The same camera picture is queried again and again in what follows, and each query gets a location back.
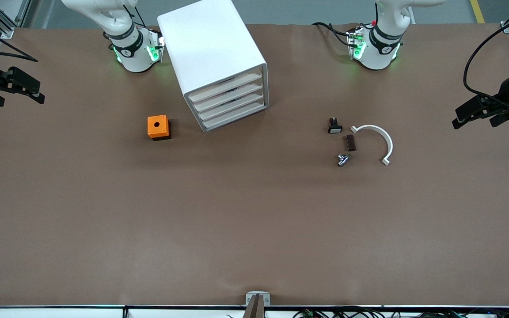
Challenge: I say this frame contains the white table edge rail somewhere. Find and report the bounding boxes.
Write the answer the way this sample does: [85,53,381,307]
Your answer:
[0,305,509,318]

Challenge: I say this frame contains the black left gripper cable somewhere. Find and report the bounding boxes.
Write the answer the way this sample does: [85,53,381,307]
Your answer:
[463,0,509,109]

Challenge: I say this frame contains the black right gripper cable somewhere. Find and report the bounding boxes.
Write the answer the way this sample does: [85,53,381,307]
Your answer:
[0,18,38,62]

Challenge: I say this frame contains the black left arm base cable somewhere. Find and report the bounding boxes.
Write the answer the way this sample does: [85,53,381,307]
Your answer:
[312,21,353,47]

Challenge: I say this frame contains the black arm base cable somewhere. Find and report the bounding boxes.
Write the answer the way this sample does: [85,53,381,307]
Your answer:
[122,4,147,28]
[312,21,353,47]

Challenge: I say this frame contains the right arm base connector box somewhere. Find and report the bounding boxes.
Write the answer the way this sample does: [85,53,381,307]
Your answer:
[148,28,165,63]

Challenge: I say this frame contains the white semicircular clamp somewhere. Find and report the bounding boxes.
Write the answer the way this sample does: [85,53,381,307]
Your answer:
[350,125,394,166]

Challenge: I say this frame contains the orange button enclosure box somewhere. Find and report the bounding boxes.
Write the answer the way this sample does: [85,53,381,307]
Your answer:
[147,115,171,141]

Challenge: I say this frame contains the black cable bundle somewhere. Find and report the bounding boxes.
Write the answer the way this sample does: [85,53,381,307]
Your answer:
[292,306,509,318]

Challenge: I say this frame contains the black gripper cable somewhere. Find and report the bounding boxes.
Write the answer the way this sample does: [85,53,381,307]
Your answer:
[0,18,38,62]
[463,0,509,109]

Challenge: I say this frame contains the grey metal mounting bracket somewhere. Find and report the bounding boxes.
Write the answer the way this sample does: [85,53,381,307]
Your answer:
[245,291,271,307]

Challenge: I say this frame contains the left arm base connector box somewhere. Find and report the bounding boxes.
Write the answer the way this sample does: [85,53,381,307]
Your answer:
[346,26,366,60]

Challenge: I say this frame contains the black right arm base cable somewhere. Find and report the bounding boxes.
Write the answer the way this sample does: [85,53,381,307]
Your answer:
[122,4,147,28]

